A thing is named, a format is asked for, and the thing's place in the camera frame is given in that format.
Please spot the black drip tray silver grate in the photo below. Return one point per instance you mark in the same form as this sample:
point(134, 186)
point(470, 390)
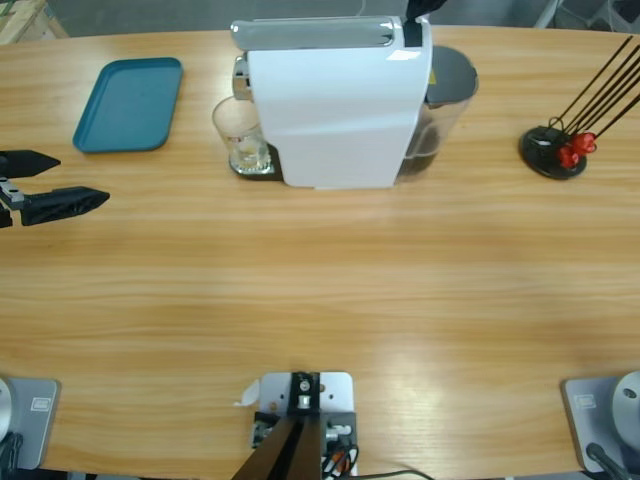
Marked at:
point(260, 175)

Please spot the teal plastic tray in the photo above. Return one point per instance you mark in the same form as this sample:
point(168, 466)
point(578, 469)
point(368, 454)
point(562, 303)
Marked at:
point(127, 105)

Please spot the grey bin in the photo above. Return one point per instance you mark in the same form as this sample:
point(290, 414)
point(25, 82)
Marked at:
point(625, 10)

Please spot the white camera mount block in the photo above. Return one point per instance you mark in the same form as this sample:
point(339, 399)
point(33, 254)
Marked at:
point(335, 395)

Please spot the white metal frame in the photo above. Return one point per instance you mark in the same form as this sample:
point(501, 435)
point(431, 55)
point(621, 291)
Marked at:
point(546, 12)

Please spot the cardboard box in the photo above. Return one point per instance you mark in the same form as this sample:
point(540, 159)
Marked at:
point(25, 22)

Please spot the black capsule holder with rods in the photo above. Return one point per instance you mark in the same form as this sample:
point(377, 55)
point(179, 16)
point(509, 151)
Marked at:
point(537, 150)

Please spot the white tape piece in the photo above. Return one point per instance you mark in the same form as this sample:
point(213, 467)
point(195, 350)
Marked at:
point(248, 395)

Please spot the red coffee capsule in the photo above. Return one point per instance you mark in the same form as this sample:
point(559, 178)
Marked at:
point(568, 157)
point(582, 144)

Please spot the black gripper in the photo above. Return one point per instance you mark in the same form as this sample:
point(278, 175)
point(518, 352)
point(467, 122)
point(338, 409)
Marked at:
point(7, 197)

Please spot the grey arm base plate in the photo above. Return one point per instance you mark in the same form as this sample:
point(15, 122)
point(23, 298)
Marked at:
point(585, 415)
point(37, 425)

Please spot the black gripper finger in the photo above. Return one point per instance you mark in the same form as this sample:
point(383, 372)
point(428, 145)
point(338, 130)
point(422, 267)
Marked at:
point(424, 10)

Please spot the clear water tank dark lid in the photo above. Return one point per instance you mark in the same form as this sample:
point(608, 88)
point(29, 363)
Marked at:
point(450, 75)

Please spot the white capsule coffee machine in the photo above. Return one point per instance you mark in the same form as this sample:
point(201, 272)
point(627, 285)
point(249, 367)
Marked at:
point(335, 115)

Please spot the silver coffee machine lever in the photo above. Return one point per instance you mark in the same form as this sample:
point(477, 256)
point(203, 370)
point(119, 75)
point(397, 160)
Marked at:
point(310, 32)

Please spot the silver arm base disc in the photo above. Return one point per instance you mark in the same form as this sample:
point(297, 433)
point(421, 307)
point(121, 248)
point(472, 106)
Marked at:
point(4, 407)
point(630, 405)

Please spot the clear drinking glass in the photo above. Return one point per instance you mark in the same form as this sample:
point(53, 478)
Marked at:
point(245, 145)

